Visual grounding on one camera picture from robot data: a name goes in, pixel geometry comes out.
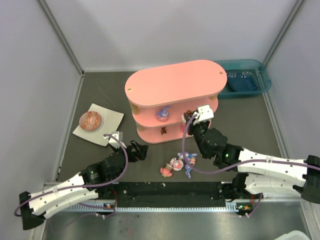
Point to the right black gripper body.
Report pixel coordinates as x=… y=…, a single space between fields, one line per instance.
x=191 y=119

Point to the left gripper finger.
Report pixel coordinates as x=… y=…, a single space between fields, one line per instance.
x=143 y=149
x=134 y=153

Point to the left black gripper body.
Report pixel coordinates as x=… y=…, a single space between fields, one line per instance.
x=135 y=153

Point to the red strawberry cake toy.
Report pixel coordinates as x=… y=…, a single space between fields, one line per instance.
x=186 y=116

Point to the purple bunny head toy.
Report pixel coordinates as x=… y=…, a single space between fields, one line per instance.
x=163 y=114

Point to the pink doll green bow toy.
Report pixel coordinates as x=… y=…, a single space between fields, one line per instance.
x=166 y=171

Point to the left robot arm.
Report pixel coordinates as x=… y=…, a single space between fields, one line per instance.
x=35 y=208

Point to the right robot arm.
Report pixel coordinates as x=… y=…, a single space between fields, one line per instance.
x=257 y=173

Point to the pink figure toy on shelf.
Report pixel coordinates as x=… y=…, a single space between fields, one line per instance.
x=182 y=127

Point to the pink three-tier toy shelf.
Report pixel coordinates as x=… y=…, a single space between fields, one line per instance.
x=182 y=86

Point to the purple bunny striped shirt toy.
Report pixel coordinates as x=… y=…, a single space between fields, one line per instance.
x=191 y=157

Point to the small brown bear toy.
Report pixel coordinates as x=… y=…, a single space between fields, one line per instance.
x=163 y=130

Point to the purple long-ear bunny toy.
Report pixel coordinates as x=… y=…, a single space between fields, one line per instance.
x=188 y=170

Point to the pink bonnet melody toy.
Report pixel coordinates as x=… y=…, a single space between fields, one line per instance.
x=176 y=164

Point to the white square plate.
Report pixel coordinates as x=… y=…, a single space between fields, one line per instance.
x=109 y=123

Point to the red patterned bowl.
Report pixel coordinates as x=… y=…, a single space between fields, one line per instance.
x=90 y=121

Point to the teal plastic bin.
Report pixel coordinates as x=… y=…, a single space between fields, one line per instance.
x=258 y=71

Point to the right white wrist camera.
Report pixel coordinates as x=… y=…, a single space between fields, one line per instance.
x=203 y=114

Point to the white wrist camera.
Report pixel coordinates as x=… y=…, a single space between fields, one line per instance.
x=203 y=114
x=116 y=139

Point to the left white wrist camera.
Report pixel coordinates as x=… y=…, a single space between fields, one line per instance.
x=116 y=139

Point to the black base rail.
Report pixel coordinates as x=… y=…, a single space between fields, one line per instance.
x=168 y=194

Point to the white slotted cable duct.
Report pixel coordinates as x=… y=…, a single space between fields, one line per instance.
x=228 y=207

